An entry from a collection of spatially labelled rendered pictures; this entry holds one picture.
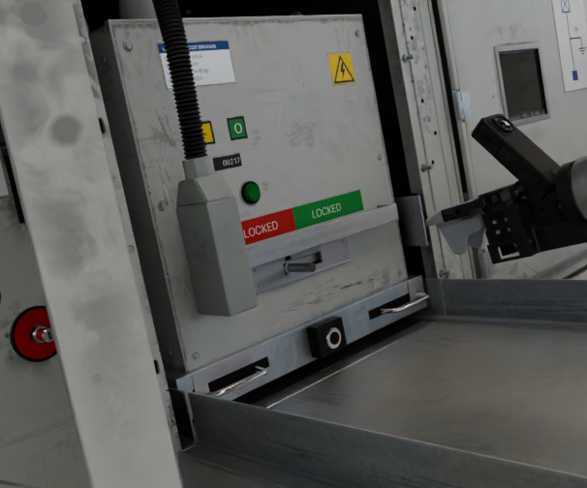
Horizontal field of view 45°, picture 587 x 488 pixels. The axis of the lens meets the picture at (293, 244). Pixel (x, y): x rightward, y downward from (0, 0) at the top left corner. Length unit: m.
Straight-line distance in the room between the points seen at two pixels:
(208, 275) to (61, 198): 0.65
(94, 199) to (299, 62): 0.92
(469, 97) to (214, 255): 0.68
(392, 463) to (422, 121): 0.74
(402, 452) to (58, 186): 0.50
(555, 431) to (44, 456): 0.54
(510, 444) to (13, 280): 0.55
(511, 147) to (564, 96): 0.89
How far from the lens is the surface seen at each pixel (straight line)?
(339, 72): 1.21
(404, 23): 1.30
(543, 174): 0.81
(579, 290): 1.17
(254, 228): 1.04
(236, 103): 1.05
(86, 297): 0.25
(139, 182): 0.95
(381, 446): 0.70
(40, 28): 0.25
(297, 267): 1.06
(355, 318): 1.17
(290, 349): 1.08
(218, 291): 0.88
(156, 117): 0.97
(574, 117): 1.74
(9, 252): 0.80
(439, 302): 1.31
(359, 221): 1.14
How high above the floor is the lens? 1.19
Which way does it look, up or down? 7 degrees down
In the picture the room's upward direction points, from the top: 11 degrees counter-clockwise
